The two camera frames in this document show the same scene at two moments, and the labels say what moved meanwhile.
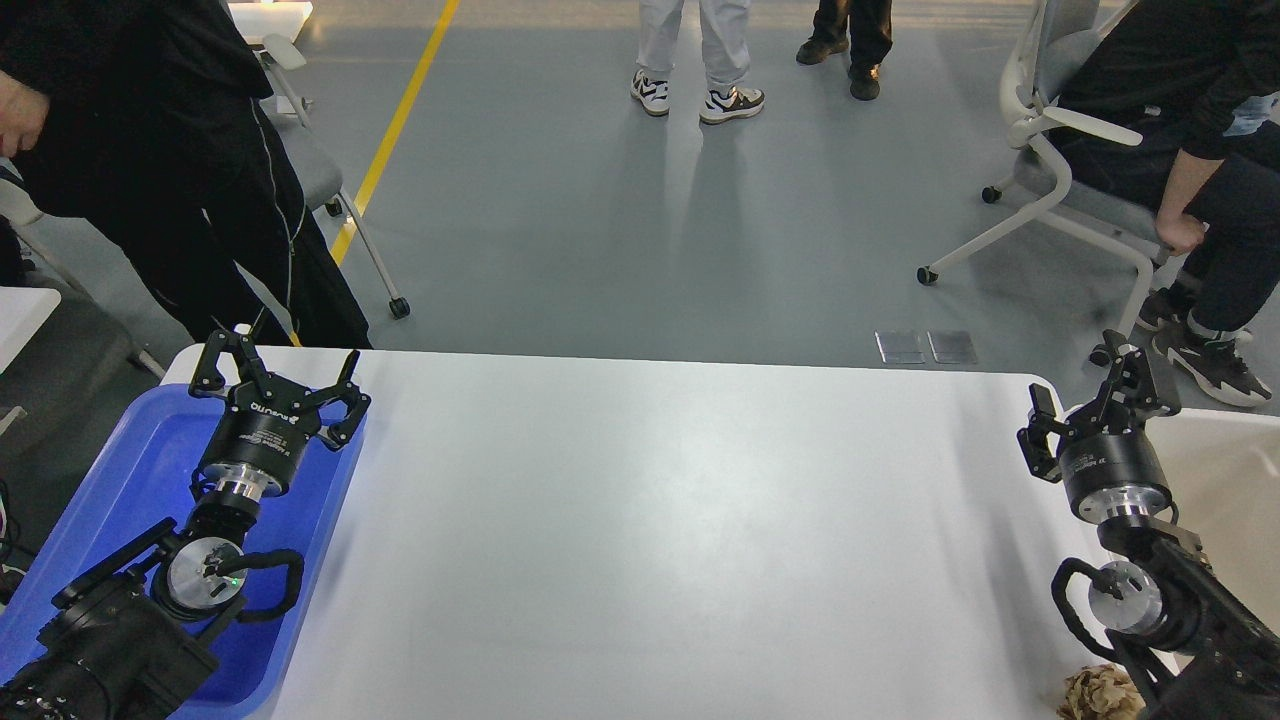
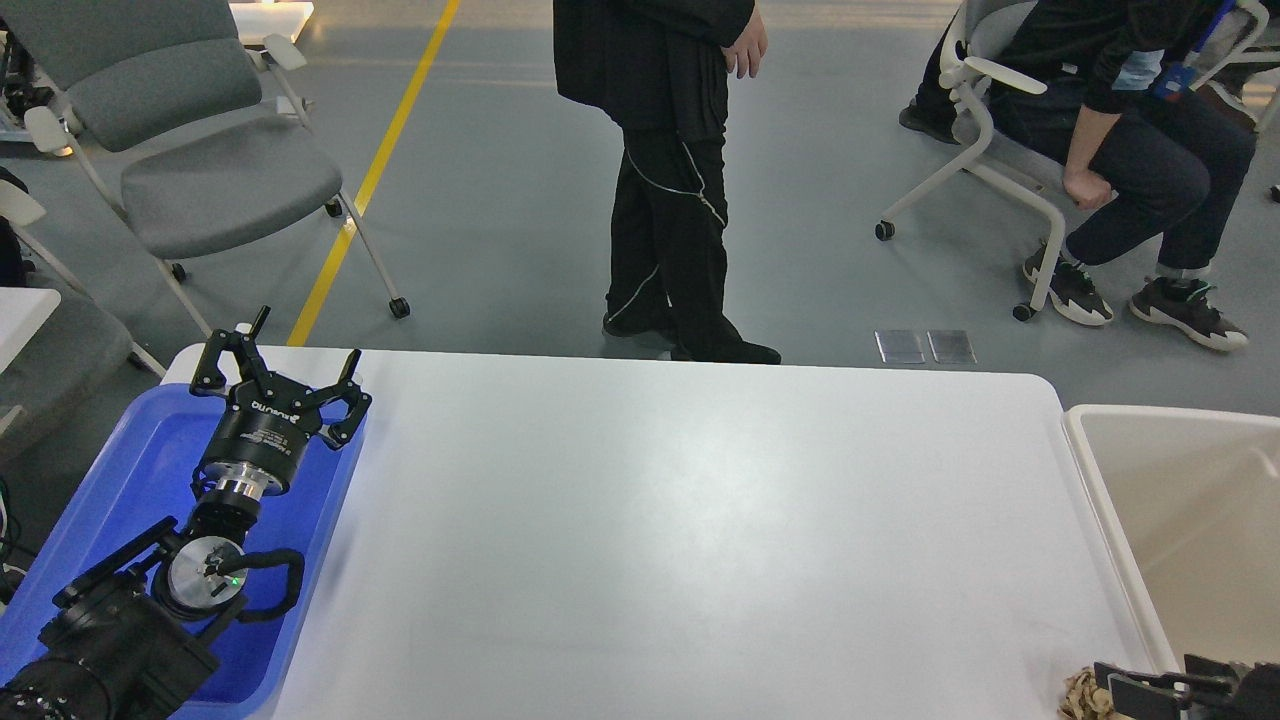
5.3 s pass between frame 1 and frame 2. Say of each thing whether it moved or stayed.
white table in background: stayed
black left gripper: stayed
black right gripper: moved
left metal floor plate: stayed
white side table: stayed
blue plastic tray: stayed
